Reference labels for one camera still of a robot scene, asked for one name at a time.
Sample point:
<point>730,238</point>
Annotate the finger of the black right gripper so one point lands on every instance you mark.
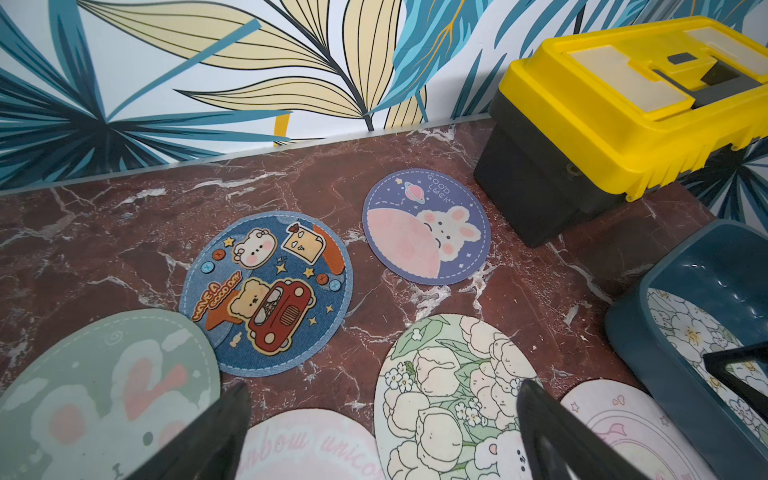
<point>716,364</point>

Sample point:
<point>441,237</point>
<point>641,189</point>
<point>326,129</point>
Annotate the yellow black toolbox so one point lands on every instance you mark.
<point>595,120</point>

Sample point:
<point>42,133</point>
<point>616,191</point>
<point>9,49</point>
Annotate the pink unicorn coaster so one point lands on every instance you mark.
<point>309,444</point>

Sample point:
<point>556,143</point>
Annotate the green tulip bunny coaster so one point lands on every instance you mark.
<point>446,402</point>

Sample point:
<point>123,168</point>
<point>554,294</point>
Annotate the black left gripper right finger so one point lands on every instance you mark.
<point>559,446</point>

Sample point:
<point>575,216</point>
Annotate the purple bunny planet coaster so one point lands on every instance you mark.
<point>426,227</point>

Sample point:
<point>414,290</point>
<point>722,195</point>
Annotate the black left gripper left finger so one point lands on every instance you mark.
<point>210,447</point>

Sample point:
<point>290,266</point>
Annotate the pink ring bunny coaster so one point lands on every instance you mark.
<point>634,425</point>

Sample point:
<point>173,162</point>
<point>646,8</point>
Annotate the blue denim bears coaster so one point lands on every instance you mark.
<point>269,292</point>

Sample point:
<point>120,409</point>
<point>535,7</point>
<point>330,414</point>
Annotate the teal plastic storage tray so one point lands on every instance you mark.
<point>723,270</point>

